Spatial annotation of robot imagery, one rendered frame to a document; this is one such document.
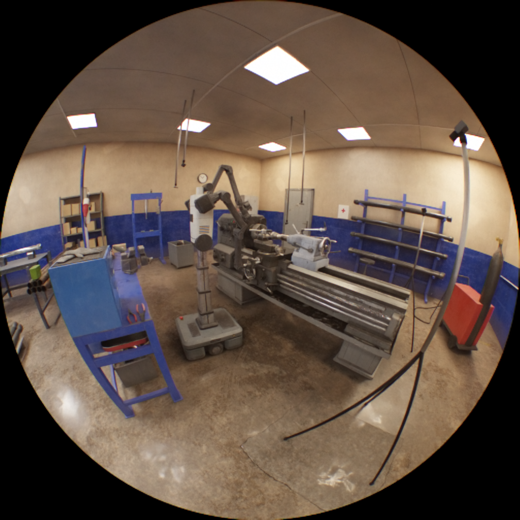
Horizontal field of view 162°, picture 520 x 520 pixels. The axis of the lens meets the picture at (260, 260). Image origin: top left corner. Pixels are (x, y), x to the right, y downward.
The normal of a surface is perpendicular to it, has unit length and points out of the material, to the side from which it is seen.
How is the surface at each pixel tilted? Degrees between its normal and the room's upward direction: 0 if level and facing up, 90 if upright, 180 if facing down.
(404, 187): 90
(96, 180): 90
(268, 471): 0
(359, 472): 0
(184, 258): 90
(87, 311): 90
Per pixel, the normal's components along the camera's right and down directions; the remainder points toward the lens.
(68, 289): 0.66, 0.25
